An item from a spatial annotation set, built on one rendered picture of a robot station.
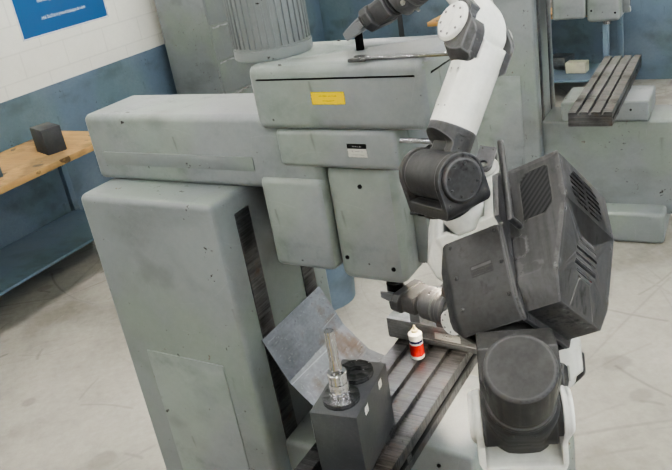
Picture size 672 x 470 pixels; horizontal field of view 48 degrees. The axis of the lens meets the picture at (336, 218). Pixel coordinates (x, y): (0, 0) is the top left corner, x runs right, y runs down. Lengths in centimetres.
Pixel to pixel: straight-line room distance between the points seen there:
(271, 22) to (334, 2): 764
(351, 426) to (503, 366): 68
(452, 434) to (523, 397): 95
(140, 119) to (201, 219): 36
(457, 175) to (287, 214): 73
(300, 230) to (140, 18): 541
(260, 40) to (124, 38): 524
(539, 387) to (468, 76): 56
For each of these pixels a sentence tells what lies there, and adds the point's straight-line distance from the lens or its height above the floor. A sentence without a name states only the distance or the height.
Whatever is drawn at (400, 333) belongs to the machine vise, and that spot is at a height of 97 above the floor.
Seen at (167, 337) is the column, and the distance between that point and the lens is 234.
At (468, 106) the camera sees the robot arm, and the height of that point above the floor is 185.
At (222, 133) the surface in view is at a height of 171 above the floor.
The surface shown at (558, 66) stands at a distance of 818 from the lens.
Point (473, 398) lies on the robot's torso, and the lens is 137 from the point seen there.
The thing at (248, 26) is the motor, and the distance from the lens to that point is 187.
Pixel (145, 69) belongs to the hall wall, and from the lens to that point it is 720.
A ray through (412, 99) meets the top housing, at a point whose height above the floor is 180.
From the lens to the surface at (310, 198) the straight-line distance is 190.
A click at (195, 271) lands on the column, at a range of 211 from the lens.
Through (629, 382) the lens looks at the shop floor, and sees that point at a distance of 377.
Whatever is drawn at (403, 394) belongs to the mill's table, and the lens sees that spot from 215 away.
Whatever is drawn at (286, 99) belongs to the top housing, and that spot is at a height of 181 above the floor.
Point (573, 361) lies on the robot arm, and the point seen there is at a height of 121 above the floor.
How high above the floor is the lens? 224
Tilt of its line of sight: 23 degrees down
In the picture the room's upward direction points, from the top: 10 degrees counter-clockwise
